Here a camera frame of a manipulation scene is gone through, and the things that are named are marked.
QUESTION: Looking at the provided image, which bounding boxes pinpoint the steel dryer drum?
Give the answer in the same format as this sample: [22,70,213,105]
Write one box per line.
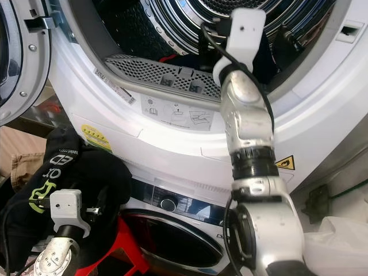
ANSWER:
[92,0,337,75]

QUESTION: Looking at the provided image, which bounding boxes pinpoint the black wall valve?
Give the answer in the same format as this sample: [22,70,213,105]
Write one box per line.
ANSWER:
[308,184,331,216]

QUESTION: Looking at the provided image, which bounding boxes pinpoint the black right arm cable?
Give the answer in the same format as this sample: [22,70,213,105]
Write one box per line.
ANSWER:
[200,26,275,274]

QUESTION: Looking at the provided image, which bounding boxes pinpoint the khaki garment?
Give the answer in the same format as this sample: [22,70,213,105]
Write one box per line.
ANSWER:
[10,155,42,190]

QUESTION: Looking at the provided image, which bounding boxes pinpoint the black printed garment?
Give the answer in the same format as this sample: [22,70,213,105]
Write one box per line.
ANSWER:
[0,128,132,274]

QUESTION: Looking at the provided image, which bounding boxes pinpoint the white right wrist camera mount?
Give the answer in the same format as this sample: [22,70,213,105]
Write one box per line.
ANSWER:
[213,8,266,87]

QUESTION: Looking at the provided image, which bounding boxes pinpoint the white washing machine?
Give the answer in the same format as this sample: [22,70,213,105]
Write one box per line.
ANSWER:
[121,178,242,276]

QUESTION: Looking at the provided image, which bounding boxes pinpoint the round glass dryer door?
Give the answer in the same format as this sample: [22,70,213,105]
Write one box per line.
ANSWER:
[0,0,52,122]

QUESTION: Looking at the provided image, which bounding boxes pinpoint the green wire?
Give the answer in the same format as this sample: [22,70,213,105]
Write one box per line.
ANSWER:
[325,178,368,201]

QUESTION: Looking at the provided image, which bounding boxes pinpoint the yellow green warning sticker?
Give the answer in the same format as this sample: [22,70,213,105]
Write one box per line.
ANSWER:
[82,124,114,153]

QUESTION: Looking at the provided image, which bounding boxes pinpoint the white barcode label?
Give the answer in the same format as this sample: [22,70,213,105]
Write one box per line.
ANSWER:
[94,69,136,105]

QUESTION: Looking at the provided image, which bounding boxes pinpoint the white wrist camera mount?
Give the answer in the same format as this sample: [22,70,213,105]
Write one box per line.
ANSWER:
[213,8,266,87]
[51,190,82,236]

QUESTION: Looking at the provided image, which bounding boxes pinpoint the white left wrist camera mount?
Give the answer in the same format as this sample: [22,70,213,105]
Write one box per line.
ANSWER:
[51,190,82,236]

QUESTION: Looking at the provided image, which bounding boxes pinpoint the white tumble dryer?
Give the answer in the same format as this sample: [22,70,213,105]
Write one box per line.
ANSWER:
[49,0,368,196]

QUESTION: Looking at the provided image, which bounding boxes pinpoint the yellow flame triangle sticker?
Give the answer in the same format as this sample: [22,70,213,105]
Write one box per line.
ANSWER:
[275,155,296,171]

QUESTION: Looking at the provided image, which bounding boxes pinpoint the white instruction sticker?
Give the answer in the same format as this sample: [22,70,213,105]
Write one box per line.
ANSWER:
[143,95,214,132]

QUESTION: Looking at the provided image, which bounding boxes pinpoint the grey perforated lint filter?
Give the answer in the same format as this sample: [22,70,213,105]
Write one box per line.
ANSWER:
[103,55,225,104]

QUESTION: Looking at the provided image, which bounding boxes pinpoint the round washer control knob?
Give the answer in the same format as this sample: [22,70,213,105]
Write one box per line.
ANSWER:
[159,197,178,213]

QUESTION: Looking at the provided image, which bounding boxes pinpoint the white plastic bag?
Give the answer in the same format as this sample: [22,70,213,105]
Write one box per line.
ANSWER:
[302,216,368,276]

